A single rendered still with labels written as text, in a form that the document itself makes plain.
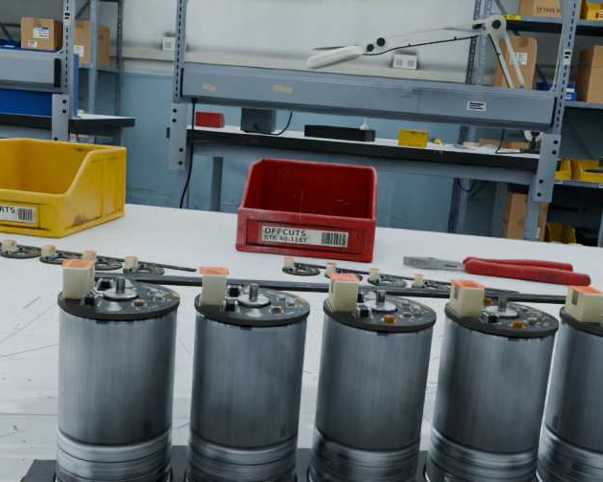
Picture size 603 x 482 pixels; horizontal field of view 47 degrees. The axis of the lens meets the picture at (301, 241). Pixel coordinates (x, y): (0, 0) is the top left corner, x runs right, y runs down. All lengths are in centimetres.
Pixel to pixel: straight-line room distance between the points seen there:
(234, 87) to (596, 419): 238
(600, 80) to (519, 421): 424
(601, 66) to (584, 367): 424
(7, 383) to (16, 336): 5
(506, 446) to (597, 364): 3
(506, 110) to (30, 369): 231
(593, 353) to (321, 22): 451
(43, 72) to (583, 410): 263
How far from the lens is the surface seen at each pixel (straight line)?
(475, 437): 16
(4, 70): 280
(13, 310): 36
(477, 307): 16
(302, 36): 465
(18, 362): 29
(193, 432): 16
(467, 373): 16
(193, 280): 17
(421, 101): 248
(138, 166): 486
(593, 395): 17
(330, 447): 16
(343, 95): 247
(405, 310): 16
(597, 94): 438
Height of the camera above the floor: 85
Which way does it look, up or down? 11 degrees down
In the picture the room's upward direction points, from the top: 5 degrees clockwise
